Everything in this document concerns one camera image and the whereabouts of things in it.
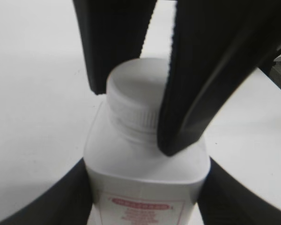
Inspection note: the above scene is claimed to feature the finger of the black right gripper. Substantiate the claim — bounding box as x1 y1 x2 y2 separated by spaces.
73 0 156 95
157 0 281 156

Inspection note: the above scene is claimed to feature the white yili yogurt bottle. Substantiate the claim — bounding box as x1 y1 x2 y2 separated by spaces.
84 103 210 225

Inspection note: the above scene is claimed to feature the white bottle cap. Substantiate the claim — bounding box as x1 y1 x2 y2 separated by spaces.
106 58 168 133

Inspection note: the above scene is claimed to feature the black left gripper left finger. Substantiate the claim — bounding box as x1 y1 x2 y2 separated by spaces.
0 159 93 225

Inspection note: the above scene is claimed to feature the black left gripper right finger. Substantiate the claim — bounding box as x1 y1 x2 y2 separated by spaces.
198 158 281 225

